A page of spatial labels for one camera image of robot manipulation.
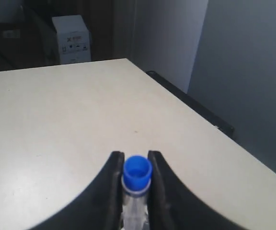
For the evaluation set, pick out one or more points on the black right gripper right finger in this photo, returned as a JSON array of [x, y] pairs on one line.
[[172, 206]]

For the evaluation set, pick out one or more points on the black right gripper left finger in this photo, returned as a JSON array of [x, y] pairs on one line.
[[98, 207]]

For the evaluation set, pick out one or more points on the blue capped tube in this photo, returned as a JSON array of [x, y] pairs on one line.
[[136, 181]]

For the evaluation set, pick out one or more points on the white cardboard box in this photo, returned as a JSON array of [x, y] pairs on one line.
[[73, 39]]

